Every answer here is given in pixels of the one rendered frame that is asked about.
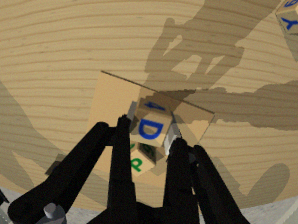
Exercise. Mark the tan mat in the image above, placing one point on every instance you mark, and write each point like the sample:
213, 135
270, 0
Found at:
113, 97

